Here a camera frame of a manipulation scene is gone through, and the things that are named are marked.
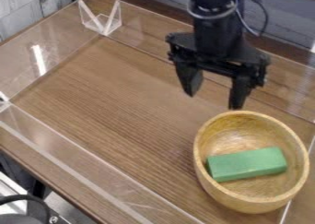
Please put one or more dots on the green rectangular block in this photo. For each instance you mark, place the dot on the green rectangular block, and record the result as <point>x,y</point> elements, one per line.
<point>246,164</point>

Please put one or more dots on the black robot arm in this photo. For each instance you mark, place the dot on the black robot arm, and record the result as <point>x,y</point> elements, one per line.
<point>214,9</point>

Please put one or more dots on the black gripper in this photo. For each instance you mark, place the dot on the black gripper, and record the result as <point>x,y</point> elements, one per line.
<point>215,48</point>

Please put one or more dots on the brown wooden bowl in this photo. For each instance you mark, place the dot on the brown wooden bowl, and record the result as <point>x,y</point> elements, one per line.
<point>238,131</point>

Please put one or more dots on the black metal table bracket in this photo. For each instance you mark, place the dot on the black metal table bracket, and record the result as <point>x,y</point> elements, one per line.
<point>44,214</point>

